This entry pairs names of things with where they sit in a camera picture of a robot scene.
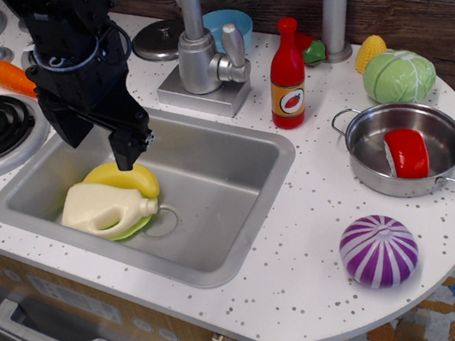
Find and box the small steel pan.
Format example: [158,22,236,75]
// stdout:
[331,103,455,198]

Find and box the steel pot lid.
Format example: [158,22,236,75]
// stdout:
[133,19,185,62]

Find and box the silver toy faucet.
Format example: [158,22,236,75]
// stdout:
[157,0,251,117]

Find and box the silver toy sink basin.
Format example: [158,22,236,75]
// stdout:
[0,109,295,287]

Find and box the right stove burner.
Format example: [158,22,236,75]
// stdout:
[21,44,38,70]

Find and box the red toy sushi piece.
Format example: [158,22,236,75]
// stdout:
[383,128,430,179]

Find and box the red toy ketchup bottle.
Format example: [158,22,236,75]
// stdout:
[270,17,306,130]

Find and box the red toy chili pepper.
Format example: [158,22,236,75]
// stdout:
[294,31,328,67]

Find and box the blue plastic bowl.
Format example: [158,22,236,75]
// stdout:
[201,4,257,58]

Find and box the front left stove burner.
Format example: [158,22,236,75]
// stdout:
[0,95,51,176]

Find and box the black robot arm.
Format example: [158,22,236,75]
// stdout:
[5,0,153,171]

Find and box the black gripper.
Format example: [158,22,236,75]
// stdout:
[23,45,161,185]

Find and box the yellow toy corn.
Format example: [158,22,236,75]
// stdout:
[354,35,387,74]

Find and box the green toy cabbage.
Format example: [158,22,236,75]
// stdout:
[363,50,437,103]

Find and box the purple striped toy onion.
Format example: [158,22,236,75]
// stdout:
[339,215,419,289]

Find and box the yellow toy banana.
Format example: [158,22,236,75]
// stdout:
[82,162,160,198]

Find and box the light green toy plate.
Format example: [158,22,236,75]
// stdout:
[109,215,153,241]

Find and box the cream toy detergent jug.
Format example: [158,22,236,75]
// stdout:
[62,183,159,239]

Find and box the orange toy carrot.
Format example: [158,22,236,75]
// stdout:
[0,60,37,97]

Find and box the grey support pole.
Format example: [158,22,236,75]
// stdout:
[322,0,352,63]

